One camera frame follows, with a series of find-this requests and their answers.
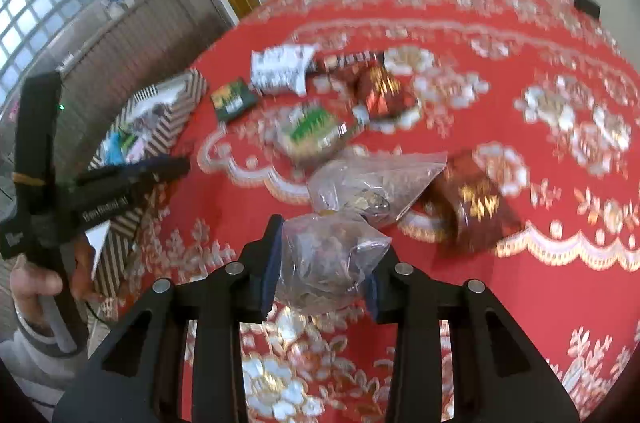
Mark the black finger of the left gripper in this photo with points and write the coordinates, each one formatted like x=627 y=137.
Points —
x=101 y=194

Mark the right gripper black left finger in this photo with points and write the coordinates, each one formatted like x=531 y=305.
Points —
x=136 y=373

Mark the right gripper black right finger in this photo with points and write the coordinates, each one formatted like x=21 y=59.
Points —
x=499 y=374

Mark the blue milk sachima packet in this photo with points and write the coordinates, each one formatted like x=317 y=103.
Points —
x=113 y=151

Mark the pink white snack packet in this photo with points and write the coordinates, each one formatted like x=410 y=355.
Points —
x=136 y=152

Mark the clear bag of dried fruit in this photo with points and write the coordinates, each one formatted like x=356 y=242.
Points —
x=325 y=260

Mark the grey sleeved forearm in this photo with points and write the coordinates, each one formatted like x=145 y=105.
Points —
x=40 y=372

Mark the person's left hand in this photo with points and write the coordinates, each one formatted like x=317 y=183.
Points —
x=28 y=282

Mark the small green candy packet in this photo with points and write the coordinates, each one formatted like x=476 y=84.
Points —
x=127 y=140

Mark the striped cardboard tray box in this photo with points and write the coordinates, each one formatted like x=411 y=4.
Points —
x=114 y=240

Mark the clear bag of dark plums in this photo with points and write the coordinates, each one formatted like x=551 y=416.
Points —
x=145 y=123

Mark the dark red flat packet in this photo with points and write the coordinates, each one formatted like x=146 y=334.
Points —
x=477 y=216

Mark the wooden slat cabinet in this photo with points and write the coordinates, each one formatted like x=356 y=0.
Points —
x=152 y=42

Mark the dark green cracker packet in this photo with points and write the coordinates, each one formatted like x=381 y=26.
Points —
x=232 y=100

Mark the green clear cookie packet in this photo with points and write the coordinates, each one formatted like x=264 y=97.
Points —
x=308 y=134

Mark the white barcode snack packet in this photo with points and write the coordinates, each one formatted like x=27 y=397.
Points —
x=281 y=69

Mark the clear bag of nuts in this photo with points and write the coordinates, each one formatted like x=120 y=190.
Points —
x=381 y=188

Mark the dark brown snack bar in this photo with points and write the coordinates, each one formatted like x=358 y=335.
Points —
x=327 y=64

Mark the red gold foil packet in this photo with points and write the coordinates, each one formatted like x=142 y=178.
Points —
x=382 y=95

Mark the red floral tablecloth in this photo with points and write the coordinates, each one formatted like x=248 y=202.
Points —
x=540 y=94

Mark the small black box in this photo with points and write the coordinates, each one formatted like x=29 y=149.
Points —
x=588 y=7

